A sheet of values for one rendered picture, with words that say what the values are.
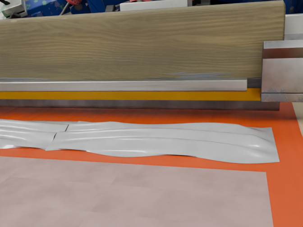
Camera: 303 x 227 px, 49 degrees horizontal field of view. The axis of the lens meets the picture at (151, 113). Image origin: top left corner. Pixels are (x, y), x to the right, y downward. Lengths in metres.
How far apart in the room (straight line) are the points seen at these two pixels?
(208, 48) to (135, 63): 0.07
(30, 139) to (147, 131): 0.10
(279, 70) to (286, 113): 0.06
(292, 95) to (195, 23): 0.11
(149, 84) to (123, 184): 0.13
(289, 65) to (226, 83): 0.05
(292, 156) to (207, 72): 0.11
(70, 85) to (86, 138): 0.08
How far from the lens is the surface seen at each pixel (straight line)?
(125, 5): 0.63
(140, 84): 0.31
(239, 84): 0.30
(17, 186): 0.24
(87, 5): 1.00
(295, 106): 0.37
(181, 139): 0.25
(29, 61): 0.38
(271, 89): 0.30
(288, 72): 0.30
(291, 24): 0.55
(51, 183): 0.23
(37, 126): 0.33
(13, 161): 0.28
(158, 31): 0.32
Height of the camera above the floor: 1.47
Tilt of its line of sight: 47 degrees down
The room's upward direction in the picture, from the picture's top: 16 degrees counter-clockwise
